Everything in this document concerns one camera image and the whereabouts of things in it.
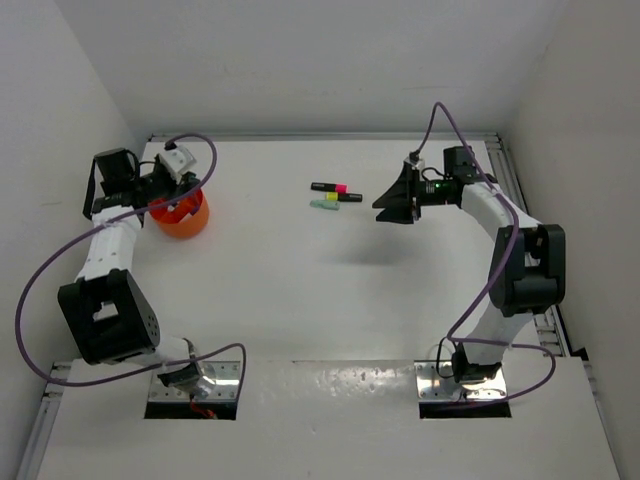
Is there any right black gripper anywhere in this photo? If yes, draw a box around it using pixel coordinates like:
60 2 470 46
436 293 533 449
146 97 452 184
372 165 445 225

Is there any black pink highlighter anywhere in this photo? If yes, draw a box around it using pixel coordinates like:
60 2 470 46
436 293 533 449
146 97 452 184
310 182 348 194

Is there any black yellow highlighter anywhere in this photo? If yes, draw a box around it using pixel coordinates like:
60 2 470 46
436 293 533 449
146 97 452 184
325 192 363 203

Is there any pale green highlighter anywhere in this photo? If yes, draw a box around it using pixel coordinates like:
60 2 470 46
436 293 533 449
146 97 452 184
310 199 340 211

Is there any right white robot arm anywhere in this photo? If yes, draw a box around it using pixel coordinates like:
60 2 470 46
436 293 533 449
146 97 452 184
372 146 566 383

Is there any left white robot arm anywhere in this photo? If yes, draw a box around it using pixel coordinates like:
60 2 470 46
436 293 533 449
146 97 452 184
57 145 204 396

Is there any orange round organizer container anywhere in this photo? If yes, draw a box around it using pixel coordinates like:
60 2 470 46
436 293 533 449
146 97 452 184
150 189 210 240

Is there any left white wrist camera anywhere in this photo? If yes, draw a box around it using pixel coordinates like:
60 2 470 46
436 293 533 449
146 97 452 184
158 146 197 183

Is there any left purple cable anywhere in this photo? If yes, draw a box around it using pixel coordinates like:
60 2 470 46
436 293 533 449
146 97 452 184
14 132 247 387

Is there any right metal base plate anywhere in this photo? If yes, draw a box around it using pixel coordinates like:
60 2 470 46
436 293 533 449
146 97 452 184
414 360 507 403

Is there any metal base plate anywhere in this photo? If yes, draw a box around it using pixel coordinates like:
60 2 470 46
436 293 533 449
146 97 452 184
148 361 242 403
414 360 507 403

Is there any right aluminium table rail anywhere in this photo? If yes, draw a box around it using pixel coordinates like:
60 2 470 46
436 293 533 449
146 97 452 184
485 134 571 357

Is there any aluminium table rail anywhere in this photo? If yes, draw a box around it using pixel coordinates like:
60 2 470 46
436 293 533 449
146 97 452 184
16 382 64 480
485 134 571 357

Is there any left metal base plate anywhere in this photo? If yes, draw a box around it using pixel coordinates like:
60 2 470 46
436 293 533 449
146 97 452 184
148 361 242 403

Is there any left aluminium table rail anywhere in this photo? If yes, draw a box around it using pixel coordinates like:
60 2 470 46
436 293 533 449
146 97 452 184
16 382 64 480

